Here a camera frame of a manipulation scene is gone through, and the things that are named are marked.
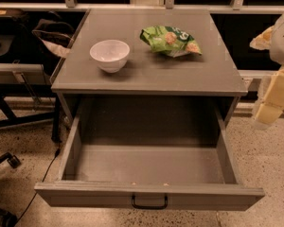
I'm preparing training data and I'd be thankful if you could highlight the black desk frame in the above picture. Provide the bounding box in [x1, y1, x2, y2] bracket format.
[0, 84, 61, 143]

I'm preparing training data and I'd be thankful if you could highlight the grey side shelf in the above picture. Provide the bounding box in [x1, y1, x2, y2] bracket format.
[0, 63, 50, 85]

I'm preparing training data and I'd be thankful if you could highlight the white ceramic bowl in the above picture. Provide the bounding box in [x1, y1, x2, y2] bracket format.
[90, 40, 130, 73]

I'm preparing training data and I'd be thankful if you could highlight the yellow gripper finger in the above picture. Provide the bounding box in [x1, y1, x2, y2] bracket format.
[255, 104, 283, 125]

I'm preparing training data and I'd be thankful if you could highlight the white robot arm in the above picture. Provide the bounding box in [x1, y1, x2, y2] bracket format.
[250, 13, 284, 130]

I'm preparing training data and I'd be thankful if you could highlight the grey top drawer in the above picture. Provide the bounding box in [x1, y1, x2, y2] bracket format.
[35, 96, 264, 211]

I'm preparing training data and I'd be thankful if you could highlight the dark bag with strap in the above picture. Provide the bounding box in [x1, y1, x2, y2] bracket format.
[32, 19, 75, 58]

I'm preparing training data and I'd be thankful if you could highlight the black floor cable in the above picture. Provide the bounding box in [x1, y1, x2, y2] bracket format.
[12, 144, 62, 227]

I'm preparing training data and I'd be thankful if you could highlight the black office chair base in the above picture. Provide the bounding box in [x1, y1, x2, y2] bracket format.
[0, 151, 22, 227]

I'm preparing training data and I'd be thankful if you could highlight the green chip bag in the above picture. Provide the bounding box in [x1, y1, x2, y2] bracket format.
[140, 26, 202, 58]

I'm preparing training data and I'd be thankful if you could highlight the grey drawer cabinet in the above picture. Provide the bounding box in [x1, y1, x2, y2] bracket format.
[52, 8, 247, 99]

